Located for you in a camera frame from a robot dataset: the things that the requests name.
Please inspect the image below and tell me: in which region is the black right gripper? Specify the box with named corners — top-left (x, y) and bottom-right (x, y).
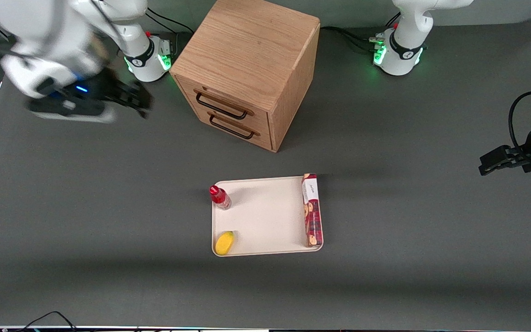
top-left (39, 68), bottom-right (153, 119)

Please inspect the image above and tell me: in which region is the red coke bottle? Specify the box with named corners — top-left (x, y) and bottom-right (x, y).
top-left (209, 184), bottom-right (232, 211)

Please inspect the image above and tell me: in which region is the cream plastic tray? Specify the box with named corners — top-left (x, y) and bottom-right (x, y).
top-left (212, 175), bottom-right (325, 257)

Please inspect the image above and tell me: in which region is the wooden drawer front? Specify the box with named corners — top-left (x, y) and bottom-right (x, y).
top-left (195, 108), bottom-right (274, 152)
top-left (176, 75), bottom-right (271, 135)

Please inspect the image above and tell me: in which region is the wooden drawer cabinet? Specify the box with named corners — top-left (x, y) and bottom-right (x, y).
top-left (169, 0), bottom-right (321, 153)

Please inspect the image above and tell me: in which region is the yellow toy fruit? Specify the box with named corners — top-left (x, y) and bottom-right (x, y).
top-left (214, 231), bottom-right (236, 256)

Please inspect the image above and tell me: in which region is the red cookie box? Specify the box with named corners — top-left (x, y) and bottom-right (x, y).
top-left (301, 173), bottom-right (324, 248)

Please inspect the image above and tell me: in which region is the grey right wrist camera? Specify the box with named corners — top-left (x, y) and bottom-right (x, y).
top-left (26, 97), bottom-right (117, 125)

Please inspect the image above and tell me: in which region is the dark metal drawer handle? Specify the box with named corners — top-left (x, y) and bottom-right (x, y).
top-left (195, 89), bottom-right (249, 120)
top-left (208, 113), bottom-right (256, 140)

